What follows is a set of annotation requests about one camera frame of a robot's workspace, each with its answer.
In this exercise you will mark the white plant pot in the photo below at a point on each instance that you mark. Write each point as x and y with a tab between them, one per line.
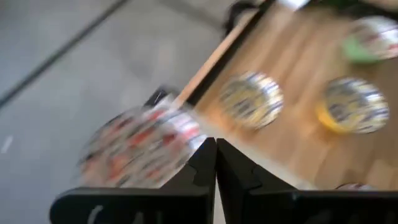
293	3

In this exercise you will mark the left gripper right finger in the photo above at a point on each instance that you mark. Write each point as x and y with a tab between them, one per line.
264	205

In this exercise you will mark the green potted plant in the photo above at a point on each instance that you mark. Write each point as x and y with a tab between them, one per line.
335	4

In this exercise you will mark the red floral pattern bowl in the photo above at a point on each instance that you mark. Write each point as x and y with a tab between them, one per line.
356	187
136	146

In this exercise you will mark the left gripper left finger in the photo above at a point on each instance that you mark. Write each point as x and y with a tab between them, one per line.
186	202

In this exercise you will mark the yellow blue lemon pattern bowl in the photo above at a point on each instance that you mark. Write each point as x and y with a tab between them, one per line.
354	104
252	99

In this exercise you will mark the red fruit pattern bowl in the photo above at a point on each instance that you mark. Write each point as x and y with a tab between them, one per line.
373	37

